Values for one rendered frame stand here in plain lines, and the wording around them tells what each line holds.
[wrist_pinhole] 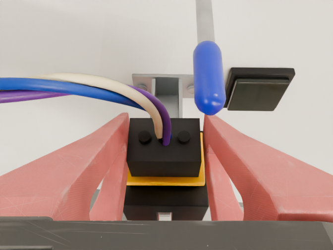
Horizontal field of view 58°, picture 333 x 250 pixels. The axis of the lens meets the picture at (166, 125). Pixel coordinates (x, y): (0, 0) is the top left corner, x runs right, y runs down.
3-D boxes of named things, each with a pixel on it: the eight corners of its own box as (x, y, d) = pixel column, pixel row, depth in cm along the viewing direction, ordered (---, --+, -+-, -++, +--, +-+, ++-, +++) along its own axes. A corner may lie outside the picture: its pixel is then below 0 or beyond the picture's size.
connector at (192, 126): (139, 159, 17) (138, 194, 16) (129, 114, 13) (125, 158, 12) (193, 159, 17) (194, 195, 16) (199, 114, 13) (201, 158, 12)
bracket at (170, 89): (135, 94, 22) (130, 158, 19) (132, 73, 20) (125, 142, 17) (198, 95, 22) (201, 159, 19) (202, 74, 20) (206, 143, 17)
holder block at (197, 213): (135, 168, 21) (131, 228, 19) (125, 128, 16) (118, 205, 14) (196, 169, 21) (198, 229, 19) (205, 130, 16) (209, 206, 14)
